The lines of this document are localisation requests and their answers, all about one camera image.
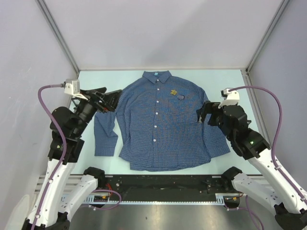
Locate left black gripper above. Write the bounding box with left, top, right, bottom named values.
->
left=72, top=87, right=122, bottom=136

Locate blue plaid button shirt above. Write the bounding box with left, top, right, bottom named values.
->
left=94, top=71, right=230, bottom=172

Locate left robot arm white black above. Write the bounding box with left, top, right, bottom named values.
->
left=22, top=83, right=122, bottom=230

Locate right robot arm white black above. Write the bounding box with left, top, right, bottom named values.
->
left=197, top=101, right=307, bottom=230

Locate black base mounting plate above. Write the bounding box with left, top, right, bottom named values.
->
left=97, top=174, right=233, bottom=192

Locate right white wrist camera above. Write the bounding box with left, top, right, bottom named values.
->
left=218, top=88, right=240, bottom=109

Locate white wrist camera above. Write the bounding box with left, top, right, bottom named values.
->
left=61, top=79, right=88, bottom=101
left=218, top=88, right=240, bottom=109

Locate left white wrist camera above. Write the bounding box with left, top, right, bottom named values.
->
left=61, top=79, right=88, bottom=101

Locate white slotted cable duct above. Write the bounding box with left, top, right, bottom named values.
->
left=59, top=193, right=248, bottom=206

